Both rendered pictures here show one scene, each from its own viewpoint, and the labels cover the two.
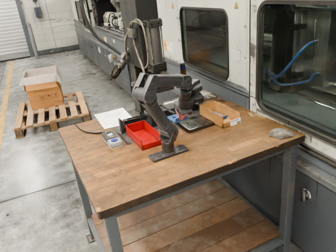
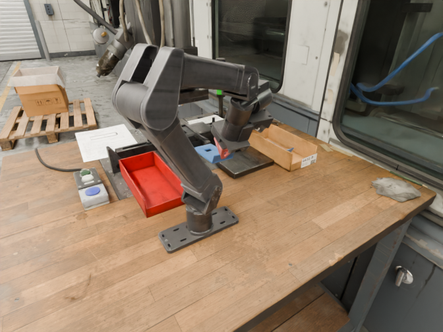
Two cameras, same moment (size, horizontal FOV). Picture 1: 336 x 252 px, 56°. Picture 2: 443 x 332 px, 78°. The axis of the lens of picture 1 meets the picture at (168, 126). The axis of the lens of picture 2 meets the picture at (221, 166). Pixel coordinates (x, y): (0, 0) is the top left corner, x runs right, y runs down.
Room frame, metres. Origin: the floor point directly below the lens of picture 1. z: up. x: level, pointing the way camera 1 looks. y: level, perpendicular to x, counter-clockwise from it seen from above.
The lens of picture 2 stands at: (0.91, 0.03, 1.39)
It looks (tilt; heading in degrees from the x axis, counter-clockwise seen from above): 31 degrees down; 352
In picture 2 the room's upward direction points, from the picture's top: straight up
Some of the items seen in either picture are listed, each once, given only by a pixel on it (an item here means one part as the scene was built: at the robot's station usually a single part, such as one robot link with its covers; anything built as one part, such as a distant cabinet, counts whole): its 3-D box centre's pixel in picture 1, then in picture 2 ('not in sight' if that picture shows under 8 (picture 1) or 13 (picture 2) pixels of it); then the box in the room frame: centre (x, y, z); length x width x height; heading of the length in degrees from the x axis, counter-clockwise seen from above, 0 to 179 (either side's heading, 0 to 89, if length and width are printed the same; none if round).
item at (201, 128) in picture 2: (161, 109); (185, 132); (1.85, 0.03, 0.98); 0.20 x 0.10 x 0.01; 114
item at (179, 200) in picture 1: (175, 194); (202, 262); (1.69, 0.00, 0.45); 1.12 x 0.99 x 0.90; 114
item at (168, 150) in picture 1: (168, 146); (199, 217); (1.42, 0.01, 0.94); 0.20 x 0.07 x 0.08; 114
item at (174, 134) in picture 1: (167, 134); (200, 193); (1.43, 0.01, 1.00); 0.09 x 0.06 x 0.06; 41
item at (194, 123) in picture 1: (195, 123); (240, 159); (1.74, -0.16, 0.91); 0.17 x 0.16 x 0.02; 114
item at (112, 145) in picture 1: (115, 145); (95, 199); (1.58, 0.30, 0.90); 0.07 x 0.07 x 0.06; 24
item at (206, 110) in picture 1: (219, 114); (279, 145); (1.78, -0.32, 0.93); 0.25 x 0.13 x 0.08; 24
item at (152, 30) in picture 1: (153, 46); (174, 12); (1.85, 0.03, 1.37); 0.11 x 0.09 x 0.30; 114
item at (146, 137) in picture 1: (143, 134); (150, 180); (1.62, 0.14, 0.93); 0.25 x 0.12 x 0.06; 24
